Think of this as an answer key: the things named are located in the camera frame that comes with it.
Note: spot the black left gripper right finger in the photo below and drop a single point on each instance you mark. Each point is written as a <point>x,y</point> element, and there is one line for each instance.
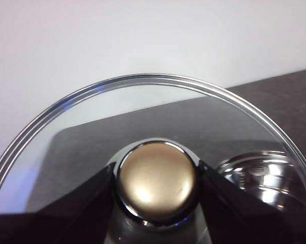
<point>257,218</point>

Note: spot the pale green electric steamer pot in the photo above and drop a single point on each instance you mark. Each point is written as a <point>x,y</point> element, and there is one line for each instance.
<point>259,178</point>

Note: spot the glass lid with grey knob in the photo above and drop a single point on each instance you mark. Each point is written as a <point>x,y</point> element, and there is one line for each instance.
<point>156,178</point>

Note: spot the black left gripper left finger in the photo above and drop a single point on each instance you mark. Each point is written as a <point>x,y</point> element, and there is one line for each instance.
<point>48,221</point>

